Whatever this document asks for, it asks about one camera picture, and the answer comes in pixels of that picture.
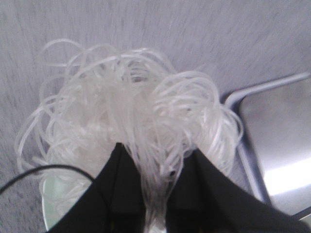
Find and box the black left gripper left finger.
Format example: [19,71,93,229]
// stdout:
[49,143,145,233]

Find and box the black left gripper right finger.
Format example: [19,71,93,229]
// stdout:
[165,148,311,233]

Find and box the translucent white vermicelli bundle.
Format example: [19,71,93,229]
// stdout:
[14,39,243,233]

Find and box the light green round plate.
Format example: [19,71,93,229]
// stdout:
[40,173,91,230]

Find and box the silver black kitchen scale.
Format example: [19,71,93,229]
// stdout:
[225,73,311,224]

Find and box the thin black cable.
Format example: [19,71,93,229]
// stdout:
[0,164,94,195]

